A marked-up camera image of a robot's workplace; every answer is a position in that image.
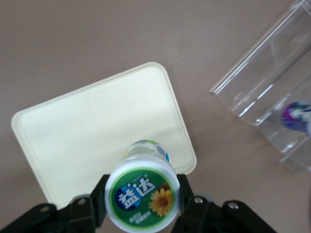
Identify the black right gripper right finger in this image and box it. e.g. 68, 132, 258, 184
170, 173, 284, 233

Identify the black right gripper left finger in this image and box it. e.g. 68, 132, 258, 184
0, 173, 111, 233

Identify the green lid gum bottle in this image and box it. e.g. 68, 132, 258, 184
104, 139, 182, 232

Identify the cream plastic tray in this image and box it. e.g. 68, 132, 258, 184
11, 61, 197, 210

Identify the purple lid gum bottle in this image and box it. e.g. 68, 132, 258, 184
280, 101, 311, 139

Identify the clear acrylic step display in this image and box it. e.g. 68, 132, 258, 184
209, 0, 311, 173

